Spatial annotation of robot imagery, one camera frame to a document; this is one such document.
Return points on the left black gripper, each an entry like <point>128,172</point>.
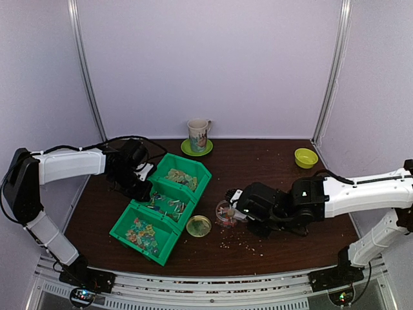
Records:
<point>142,195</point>

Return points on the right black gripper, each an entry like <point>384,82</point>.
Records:
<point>262,232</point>

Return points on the green candy bin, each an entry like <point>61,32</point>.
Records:
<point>146,232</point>
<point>172,202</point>
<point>189,175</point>

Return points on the clear plastic round container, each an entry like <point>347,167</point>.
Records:
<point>225,215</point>

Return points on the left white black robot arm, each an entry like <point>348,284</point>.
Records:
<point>38,182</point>

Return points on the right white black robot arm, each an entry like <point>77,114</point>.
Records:
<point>327,195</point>

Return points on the green saucer plate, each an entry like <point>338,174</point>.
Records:
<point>186,149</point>

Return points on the gold round lid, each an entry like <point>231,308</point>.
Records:
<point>198,226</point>

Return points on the lime green bowl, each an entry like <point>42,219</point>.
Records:
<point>305,158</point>

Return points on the patterned ceramic mug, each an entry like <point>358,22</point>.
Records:
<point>198,130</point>

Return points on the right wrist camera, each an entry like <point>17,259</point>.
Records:
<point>232,196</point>

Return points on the front aluminium rail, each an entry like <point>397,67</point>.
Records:
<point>267,291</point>

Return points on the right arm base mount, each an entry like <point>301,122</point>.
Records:
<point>334,277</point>

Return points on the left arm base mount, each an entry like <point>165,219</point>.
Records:
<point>88,278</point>

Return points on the left aluminium frame post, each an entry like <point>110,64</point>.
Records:
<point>85,73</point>

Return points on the aluminium frame post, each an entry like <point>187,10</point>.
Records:
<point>337,60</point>
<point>85,73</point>

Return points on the right aluminium frame post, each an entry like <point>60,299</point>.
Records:
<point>337,60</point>

